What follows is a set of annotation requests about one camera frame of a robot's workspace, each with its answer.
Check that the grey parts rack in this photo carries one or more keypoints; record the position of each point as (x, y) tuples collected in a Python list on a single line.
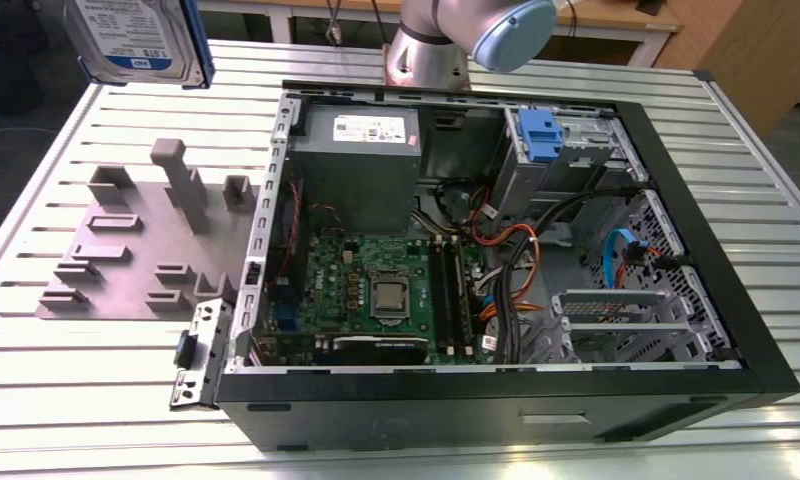
[(140, 260)]

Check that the hard disk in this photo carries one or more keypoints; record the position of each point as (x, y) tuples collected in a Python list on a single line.
[(133, 30)]

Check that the green motherboard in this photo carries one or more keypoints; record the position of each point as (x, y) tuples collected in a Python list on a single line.
[(336, 255)]

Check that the blue drive latch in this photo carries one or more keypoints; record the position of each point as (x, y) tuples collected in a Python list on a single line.
[(539, 135)]

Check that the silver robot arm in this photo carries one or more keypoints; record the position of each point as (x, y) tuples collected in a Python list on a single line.
[(427, 55)]

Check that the black graphics card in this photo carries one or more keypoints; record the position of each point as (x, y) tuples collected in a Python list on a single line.
[(373, 348)]

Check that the black RAM slot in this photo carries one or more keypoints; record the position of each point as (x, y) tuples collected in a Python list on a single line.
[(441, 300), (459, 300)]

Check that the black open PC case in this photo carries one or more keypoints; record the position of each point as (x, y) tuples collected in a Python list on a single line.
[(440, 410)]

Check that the silver disk bay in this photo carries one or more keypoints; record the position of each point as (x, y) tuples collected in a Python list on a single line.
[(613, 327)]

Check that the silver optical drive cage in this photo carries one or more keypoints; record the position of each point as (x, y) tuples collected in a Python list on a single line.
[(540, 185)]

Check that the CPU socket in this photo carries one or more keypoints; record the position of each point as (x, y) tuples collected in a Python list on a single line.
[(390, 321)]

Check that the blue rear port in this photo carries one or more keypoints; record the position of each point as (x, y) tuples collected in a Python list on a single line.
[(186, 347)]

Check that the grey power supply unit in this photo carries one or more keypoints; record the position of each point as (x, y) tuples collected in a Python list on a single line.
[(353, 195)]

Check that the silver CPU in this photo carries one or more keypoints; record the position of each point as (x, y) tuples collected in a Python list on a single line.
[(392, 296)]

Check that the brown wooden cabinet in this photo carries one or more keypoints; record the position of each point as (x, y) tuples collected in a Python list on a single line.
[(773, 60)]

